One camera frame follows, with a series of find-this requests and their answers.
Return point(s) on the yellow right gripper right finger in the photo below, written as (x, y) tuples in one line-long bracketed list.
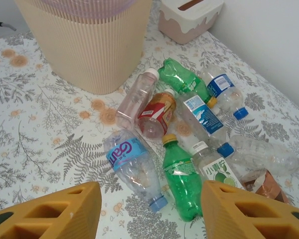
[(251, 219)]

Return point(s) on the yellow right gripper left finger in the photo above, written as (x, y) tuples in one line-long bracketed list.
[(44, 216)]

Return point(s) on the clear bottle brown label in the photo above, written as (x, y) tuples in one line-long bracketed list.
[(269, 186)]

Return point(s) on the clear bottle lime label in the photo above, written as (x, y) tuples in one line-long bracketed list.
[(216, 169)]

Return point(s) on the clear unlabelled plastic bottle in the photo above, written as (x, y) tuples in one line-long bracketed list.
[(269, 156)]

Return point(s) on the green Sprite bottle yellow cap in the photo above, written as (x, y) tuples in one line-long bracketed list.
[(182, 181)]

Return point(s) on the clear bottle light blue label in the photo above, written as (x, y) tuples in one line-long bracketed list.
[(129, 159)]

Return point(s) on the clear bottle blue mountain label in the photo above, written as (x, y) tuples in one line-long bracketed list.
[(204, 117)]

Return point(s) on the clear bottle dark blue label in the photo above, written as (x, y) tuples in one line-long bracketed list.
[(220, 84)]

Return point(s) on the red orange label tea bottle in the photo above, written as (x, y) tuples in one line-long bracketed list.
[(157, 112)]

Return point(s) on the pinkish square clear bottle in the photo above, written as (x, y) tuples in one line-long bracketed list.
[(137, 99)]

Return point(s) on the crushed green plastic bottle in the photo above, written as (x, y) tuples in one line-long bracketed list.
[(182, 77)]

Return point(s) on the beige ribbed waste bin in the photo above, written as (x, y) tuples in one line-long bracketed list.
[(89, 54)]

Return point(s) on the pink plastic bin liner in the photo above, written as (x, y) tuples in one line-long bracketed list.
[(89, 10)]

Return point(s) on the white pink tissue box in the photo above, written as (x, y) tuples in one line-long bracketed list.
[(187, 22)]

